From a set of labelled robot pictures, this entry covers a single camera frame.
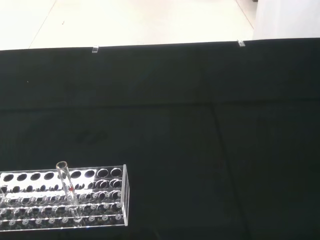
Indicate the clear plastic cloth clip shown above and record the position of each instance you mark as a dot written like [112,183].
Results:
[241,43]
[95,49]

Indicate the black bench cloth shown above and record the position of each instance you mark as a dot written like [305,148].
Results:
[175,150]

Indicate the clear acrylic test tube rack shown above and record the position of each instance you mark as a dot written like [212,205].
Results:
[105,200]

